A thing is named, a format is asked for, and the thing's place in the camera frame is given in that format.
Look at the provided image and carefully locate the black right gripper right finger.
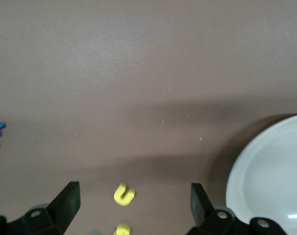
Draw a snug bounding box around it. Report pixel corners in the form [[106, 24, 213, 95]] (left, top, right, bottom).
[[187, 183, 251, 235]]

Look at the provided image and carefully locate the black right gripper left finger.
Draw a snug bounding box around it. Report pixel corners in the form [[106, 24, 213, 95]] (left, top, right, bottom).
[[7, 181, 81, 235]]

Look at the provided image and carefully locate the yellow foam letter u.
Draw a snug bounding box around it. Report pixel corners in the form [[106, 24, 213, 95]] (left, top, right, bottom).
[[114, 183, 136, 207]]

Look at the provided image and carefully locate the yellow foam letter s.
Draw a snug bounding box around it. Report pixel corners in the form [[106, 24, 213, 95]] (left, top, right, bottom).
[[114, 223, 132, 235]]

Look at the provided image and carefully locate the beige brown plate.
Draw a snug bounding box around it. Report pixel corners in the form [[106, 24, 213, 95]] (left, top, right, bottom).
[[225, 113, 297, 235]]

